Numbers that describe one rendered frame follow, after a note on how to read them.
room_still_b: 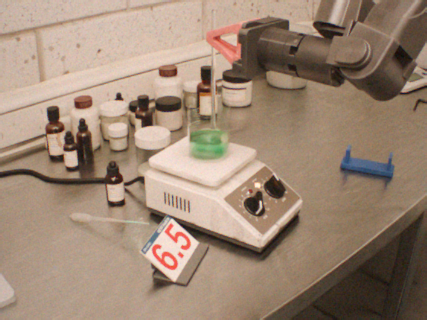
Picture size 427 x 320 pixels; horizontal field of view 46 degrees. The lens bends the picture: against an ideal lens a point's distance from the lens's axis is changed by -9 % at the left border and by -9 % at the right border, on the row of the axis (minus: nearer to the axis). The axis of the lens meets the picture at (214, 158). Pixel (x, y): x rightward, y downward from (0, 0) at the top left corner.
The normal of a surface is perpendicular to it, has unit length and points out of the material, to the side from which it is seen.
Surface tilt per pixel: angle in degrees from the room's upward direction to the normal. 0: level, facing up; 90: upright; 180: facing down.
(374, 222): 0
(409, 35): 96
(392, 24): 57
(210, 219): 90
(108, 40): 90
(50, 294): 0
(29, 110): 90
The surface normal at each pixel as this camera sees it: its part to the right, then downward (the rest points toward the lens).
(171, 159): 0.00, -0.90
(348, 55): -0.68, -0.29
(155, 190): -0.55, 0.37
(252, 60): 0.79, 0.28
